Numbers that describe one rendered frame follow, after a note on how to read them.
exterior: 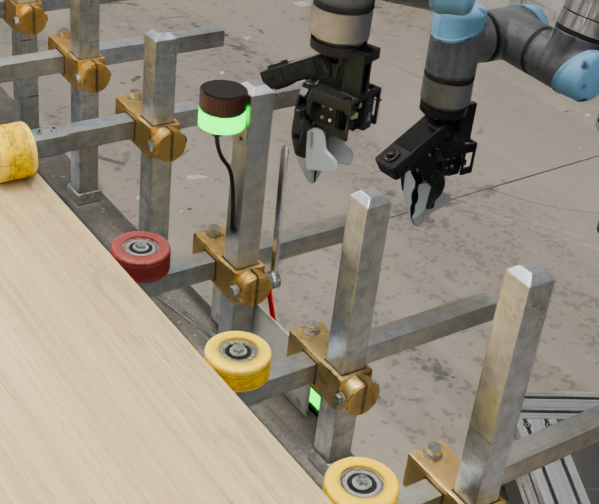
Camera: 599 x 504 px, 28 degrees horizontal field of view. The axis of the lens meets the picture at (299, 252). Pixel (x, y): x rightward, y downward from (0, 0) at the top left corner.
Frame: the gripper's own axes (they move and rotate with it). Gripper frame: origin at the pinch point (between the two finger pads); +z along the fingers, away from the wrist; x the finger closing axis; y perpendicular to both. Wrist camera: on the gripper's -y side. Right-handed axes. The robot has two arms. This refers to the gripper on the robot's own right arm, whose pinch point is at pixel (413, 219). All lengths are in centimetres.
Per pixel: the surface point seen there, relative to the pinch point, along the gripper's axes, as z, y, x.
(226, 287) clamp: -1.0, -37.1, -4.6
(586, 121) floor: 83, 198, 130
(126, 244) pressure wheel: -8, -49, 2
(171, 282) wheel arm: -1.9, -43.9, -1.4
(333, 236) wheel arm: -2.1, -16.7, -1.4
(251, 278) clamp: -4.2, -35.5, -8.1
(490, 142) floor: 83, 154, 131
